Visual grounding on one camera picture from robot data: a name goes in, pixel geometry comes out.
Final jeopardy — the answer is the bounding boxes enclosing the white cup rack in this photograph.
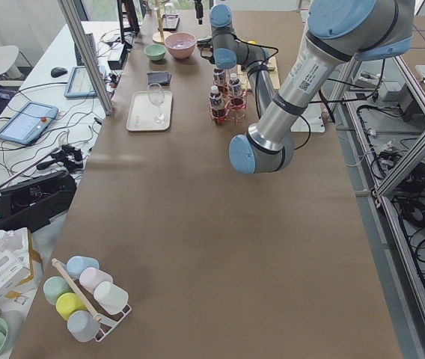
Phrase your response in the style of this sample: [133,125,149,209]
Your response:
[52,258,132,342]

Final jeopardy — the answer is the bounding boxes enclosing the green plastic cup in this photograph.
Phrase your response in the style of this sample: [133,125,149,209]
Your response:
[43,276,72,305]

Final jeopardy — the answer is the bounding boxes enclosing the tea bottle white cap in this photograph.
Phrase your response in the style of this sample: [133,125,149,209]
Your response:
[228,73,242,106]
[210,85,225,118]
[213,68,226,87]

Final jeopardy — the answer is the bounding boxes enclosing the copper wire bottle basket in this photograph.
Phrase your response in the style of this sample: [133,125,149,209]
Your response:
[209,70,247,125]

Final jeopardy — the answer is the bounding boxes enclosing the grey plastic cup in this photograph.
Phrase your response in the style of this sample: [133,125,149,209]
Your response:
[67,310,100,343]

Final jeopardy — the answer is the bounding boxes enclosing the white plastic cup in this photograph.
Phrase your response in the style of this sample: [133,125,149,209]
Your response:
[94,281,129,315]

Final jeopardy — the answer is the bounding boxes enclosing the wooden cutting board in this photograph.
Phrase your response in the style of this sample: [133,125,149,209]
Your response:
[236,56,281,91]

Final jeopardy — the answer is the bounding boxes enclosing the wooden glass stand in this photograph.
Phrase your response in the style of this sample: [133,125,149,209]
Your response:
[147,0,171,44]

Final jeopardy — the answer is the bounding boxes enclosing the blue plastic cup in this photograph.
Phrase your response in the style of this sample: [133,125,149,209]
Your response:
[66,255,100,279]

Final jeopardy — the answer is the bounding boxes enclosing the green bowl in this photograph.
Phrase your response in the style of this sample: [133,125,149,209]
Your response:
[144,43,166,61]

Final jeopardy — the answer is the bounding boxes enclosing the pink bowl of ice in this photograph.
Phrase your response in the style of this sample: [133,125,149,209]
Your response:
[165,32,197,59]

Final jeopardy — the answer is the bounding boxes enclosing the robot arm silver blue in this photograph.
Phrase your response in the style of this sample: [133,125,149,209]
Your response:
[203,4,276,117]
[229,1,415,174]

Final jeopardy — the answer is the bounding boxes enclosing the blue teach pendant tablet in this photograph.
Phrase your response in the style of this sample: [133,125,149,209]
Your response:
[0,102,58,145]

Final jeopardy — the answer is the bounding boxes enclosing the black tray with glasses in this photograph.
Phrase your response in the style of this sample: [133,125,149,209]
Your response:
[162,14,180,31]

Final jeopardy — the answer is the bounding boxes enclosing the pink plastic cup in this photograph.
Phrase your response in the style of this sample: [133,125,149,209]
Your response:
[79,267,114,294]

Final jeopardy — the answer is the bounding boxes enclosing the yellow plastic cup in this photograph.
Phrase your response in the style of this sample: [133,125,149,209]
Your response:
[55,292,87,321]

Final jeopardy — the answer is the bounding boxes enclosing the aluminium frame post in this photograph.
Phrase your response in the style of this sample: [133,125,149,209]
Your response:
[58,0,114,115]

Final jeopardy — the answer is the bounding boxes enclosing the black computer mouse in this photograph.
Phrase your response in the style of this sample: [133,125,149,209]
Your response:
[50,67,68,79]

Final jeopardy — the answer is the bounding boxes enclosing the black electronics frame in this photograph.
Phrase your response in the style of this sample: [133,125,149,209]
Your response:
[0,170,76,233]

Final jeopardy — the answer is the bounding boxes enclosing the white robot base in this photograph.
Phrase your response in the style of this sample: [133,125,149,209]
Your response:
[290,103,325,134]

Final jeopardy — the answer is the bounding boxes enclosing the cream serving tray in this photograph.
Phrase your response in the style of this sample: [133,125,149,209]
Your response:
[126,90,173,132]

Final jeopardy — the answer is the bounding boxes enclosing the clear wine glass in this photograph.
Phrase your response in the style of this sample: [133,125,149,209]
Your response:
[147,83,165,124]

